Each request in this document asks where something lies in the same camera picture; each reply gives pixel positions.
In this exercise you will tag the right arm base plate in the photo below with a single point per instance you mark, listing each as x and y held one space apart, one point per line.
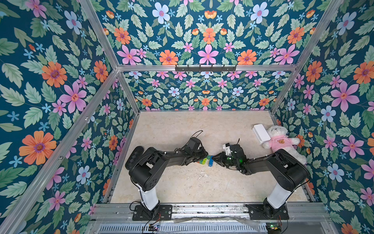
267 212

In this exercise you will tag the right small circuit board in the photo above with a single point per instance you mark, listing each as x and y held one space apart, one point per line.
273 228

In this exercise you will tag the left small circuit board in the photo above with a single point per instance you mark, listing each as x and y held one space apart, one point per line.
154 228

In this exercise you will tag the aluminium front rail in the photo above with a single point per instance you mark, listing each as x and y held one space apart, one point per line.
298 211

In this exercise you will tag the small circuit board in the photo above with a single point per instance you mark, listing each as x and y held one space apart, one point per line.
273 228
154 228

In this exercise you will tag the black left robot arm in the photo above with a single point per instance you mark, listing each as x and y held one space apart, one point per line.
146 166

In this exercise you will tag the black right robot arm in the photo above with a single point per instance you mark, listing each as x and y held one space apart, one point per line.
288 172

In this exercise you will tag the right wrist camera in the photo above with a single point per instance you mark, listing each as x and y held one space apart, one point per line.
227 149

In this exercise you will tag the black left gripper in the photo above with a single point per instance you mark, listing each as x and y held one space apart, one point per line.
202 150

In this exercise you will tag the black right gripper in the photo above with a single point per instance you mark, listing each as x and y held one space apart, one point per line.
225 158

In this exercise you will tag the white teddy bear pink shirt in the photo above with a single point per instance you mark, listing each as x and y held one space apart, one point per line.
280 140

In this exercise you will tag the white rectangular box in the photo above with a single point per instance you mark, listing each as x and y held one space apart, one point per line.
261 133

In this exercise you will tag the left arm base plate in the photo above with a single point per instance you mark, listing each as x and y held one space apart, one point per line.
160 212

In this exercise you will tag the blue lego brick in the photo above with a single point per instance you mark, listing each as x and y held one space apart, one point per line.
210 161

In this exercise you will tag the black oval remote pad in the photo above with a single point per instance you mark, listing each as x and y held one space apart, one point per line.
134 157

